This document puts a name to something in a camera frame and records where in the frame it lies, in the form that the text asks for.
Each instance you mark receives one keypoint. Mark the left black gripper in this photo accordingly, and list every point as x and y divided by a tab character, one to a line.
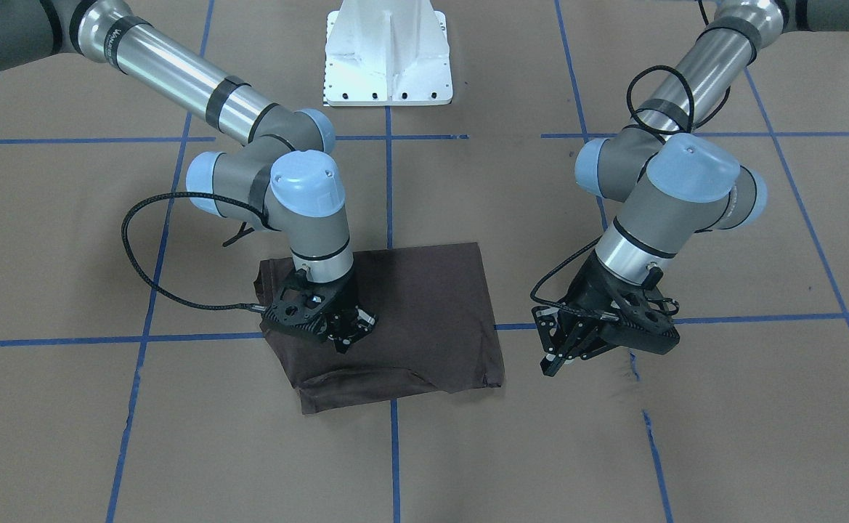
588	288

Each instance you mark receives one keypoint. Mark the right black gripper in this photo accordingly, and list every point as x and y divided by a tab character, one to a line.
344	293

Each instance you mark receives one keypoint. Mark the dark brown t-shirt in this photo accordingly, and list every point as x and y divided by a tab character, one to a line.
435	332

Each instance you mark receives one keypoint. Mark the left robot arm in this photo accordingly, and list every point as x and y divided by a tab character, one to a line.
671	185

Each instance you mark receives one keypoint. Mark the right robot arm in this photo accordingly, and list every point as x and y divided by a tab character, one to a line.
79	143

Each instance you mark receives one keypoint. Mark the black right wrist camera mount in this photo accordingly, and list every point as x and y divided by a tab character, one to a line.
295	305

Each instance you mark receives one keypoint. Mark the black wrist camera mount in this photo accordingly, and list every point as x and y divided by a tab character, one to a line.
295	305
645	319

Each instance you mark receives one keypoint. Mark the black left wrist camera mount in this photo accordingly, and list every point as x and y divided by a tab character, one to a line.
645	319

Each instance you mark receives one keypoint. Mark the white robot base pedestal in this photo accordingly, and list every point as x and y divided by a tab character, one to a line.
387	53

